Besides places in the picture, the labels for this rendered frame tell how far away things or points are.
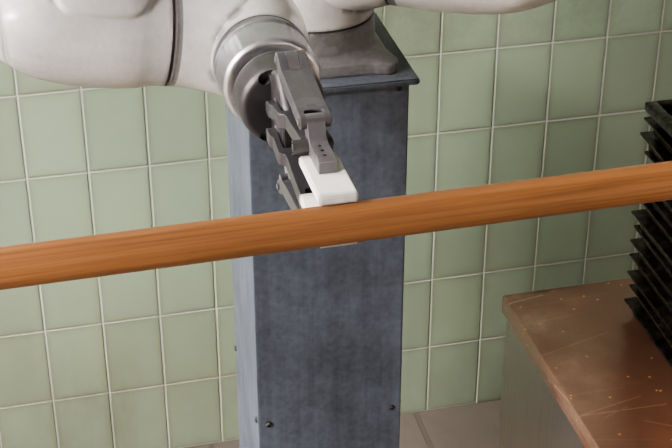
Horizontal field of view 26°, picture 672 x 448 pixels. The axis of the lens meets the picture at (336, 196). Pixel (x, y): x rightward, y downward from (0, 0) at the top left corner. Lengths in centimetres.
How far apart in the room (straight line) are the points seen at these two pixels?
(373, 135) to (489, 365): 110
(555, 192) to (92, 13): 45
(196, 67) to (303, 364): 71
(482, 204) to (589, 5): 146
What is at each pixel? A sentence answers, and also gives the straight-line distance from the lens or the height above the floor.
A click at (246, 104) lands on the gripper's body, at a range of 124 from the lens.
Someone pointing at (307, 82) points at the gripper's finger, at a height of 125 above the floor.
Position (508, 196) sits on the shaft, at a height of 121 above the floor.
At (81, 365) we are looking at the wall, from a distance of 263.
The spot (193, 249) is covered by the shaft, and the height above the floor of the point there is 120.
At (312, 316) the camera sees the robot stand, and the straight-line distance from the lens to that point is 191.
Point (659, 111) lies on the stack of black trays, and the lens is 194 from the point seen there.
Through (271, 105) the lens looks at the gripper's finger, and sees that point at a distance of 120.
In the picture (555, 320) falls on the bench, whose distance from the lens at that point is 208.
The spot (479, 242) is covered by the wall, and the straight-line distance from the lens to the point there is 267.
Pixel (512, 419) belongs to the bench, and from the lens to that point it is 219.
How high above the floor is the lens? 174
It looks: 29 degrees down
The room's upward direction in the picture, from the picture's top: straight up
